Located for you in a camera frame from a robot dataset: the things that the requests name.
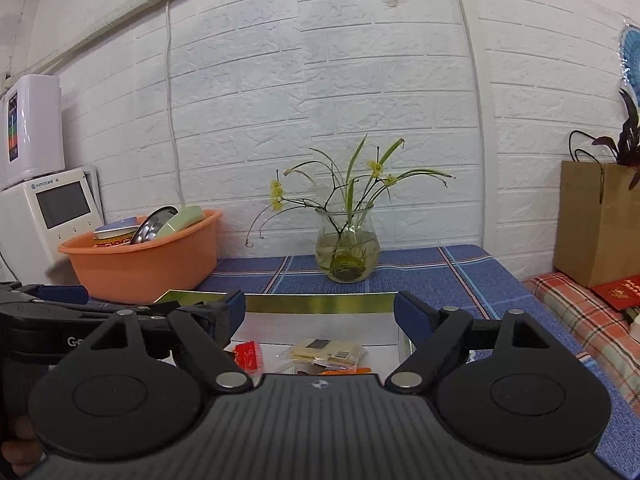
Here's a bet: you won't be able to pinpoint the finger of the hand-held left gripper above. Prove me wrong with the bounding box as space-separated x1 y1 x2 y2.
75 300 223 322
0 282 91 307

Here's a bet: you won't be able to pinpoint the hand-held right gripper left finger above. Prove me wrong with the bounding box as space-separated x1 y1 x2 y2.
87 290 253 395

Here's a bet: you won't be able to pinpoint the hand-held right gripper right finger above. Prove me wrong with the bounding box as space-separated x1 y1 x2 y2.
385 290 561 395

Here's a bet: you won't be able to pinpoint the small red snack packet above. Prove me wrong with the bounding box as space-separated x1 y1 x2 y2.
232 341 262 371

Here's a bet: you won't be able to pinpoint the green cardboard box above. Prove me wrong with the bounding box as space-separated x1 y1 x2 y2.
152 289 416 376

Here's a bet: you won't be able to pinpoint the cream biscuit packet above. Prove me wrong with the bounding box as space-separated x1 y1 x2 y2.
290 337 367 366

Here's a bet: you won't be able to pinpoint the person's left hand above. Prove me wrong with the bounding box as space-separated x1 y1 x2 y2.
0 416 46 477

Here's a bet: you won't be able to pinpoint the blue plaid tablecloth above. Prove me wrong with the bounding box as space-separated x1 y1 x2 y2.
192 244 640 480

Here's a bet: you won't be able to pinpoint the orange plastic basin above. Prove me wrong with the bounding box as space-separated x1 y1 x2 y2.
57 208 224 306

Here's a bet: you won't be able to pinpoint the white appliance with screen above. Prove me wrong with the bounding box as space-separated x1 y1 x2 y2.
0 165 105 281

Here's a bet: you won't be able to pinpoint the blue lidded tin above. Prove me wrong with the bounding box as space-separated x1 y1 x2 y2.
93 216 141 249

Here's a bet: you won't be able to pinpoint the glass vase with orchid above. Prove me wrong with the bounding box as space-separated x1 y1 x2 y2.
245 134 457 283

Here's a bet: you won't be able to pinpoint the silver packets in basin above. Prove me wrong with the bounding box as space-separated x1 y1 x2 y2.
130 206 180 246

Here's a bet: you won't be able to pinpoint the pale green plate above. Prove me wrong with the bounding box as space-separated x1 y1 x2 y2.
152 206 206 240

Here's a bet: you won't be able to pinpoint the orange plaid blanket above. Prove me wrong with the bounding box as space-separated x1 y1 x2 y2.
522 272 640 401

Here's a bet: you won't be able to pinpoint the white water purifier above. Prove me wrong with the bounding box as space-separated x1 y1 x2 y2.
0 74 66 192

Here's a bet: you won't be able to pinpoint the brown paper bag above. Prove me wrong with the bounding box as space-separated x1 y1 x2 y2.
552 130 640 289

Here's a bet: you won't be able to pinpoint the red envelope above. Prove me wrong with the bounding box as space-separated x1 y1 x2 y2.
590 275 640 311

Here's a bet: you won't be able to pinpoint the purple leaf plant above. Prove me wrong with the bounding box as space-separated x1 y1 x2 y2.
592 87 640 191

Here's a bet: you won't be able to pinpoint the large blue paper fan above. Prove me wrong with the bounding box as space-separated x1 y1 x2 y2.
617 17 640 106

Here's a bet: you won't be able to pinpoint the white wall cable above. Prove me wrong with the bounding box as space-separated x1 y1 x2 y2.
164 0 194 206

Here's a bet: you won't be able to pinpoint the white wall pipe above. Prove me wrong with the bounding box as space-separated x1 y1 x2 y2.
446 0 502 247

